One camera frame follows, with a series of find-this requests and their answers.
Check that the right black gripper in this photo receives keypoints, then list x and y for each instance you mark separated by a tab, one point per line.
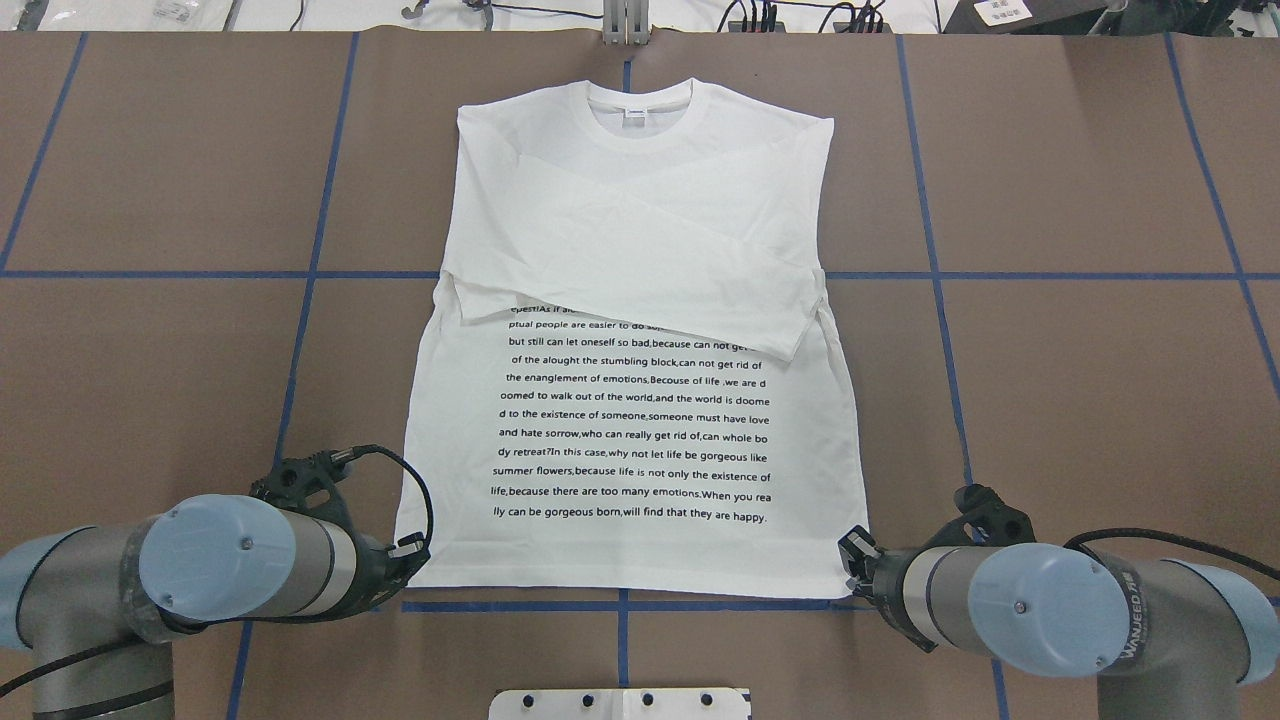
886	582

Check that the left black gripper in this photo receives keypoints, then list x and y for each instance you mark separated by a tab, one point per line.
372	566

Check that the white long-sleeve printed shirt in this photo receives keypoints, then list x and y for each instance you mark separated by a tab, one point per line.
632	376

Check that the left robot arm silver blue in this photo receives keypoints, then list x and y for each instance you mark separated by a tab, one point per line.
100	608

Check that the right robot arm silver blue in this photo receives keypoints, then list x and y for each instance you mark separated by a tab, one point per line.
1162	639

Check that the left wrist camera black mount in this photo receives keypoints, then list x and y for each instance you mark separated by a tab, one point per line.
308	486

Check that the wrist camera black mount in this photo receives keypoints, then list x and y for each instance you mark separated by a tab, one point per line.
308	486
984	521

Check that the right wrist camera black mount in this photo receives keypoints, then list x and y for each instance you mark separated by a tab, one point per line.
984	521

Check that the white pedestal base plate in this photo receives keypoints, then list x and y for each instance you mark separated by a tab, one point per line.
624	703

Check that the aluminium frame post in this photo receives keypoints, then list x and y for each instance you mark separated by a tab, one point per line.
626	22

